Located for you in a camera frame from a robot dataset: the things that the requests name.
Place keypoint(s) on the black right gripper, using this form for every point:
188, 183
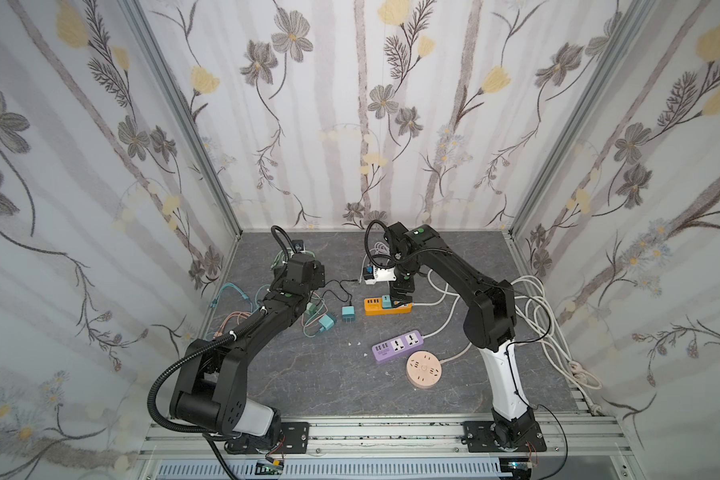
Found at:
403, 288

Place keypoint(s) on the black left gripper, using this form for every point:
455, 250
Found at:
279, 303

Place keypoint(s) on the orange power strip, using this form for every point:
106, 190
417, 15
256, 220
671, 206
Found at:
380, 306

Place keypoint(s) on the purple power strip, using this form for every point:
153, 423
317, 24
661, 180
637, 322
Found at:
398, 346

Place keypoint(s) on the pink round power strip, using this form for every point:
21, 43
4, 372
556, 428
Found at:
423, 369

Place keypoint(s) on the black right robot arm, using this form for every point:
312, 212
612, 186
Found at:
489, 324

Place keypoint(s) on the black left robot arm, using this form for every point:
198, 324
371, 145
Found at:
206, 390

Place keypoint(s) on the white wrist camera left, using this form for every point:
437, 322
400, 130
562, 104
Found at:
296, 246

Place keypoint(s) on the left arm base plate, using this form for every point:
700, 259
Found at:
281, 438

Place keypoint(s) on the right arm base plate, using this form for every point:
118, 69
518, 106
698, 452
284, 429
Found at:
489, 436

